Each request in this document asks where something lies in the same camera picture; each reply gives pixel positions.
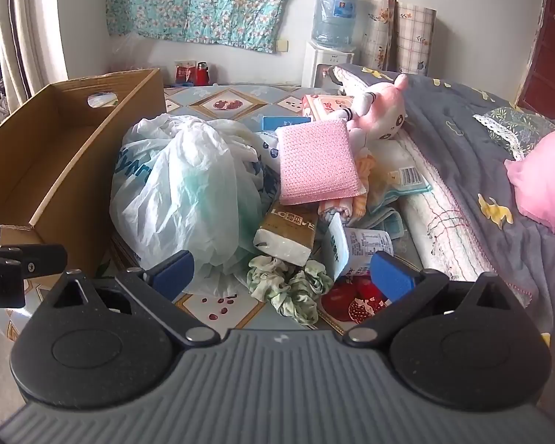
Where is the grey printed quilt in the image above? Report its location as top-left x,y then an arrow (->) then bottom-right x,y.
328,64 -> 555,380

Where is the white rolled quilt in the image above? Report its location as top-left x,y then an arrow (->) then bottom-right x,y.
398,125 -> 532,306

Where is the green white scrunchie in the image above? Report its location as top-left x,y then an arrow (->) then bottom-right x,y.
246,255 -> 334,327

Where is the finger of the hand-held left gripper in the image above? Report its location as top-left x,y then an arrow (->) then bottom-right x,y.
0,243 -> 68,280

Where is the red white wipes packet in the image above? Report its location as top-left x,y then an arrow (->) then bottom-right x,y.
302,94 -> 354,118

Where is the brown cardboard box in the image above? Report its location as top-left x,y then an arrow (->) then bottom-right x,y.
0,68 -> 167,283

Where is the clear packet with barcode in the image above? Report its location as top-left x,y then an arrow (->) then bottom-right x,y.
365,141 -> 433,209

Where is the red box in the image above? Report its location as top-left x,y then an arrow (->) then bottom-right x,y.
174,61 -> 196,85

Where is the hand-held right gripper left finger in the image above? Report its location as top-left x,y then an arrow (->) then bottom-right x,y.
51,250 -> 220,347

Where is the white plastic bag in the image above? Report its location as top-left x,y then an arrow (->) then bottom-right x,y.
110,113 -> 278,287

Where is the floral lace pillow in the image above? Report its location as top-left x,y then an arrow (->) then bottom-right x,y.
472,105 -> 555,160

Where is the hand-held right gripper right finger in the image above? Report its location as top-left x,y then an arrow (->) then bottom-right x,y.
342,252 -> 514,347

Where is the pink pillow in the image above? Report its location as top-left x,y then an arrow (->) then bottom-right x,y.
504,125 -> 555,250

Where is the floral rolled mat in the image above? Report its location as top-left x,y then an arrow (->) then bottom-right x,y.
361,0 -> 398,72

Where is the teal checked towel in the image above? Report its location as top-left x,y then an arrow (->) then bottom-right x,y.
367,203 -> 405,236

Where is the white water dispenser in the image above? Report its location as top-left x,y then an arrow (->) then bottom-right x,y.
302,41 -> 356,88

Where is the beige curtain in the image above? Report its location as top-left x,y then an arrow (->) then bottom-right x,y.
0,0 -> 70,102

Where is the pink knitted cloth pad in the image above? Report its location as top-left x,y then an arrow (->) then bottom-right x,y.
276,118 -> 368,206

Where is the teal floral wall cloth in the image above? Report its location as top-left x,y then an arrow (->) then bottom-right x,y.
105,0 -> 308,54

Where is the pink plush toy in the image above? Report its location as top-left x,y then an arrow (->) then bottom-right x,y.
340,73 -> 410,158

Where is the gold tissue pack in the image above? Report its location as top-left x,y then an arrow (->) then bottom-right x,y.
253,199 -> 320,266

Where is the checked rolled mat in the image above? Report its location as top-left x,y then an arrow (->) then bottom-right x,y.
391,2 -> 436,76

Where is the blue water bottle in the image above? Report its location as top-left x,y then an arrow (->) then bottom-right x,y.
311,0 -> 357,51

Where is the blue white packet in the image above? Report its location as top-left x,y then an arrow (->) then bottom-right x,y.
261,115 -> 312,132

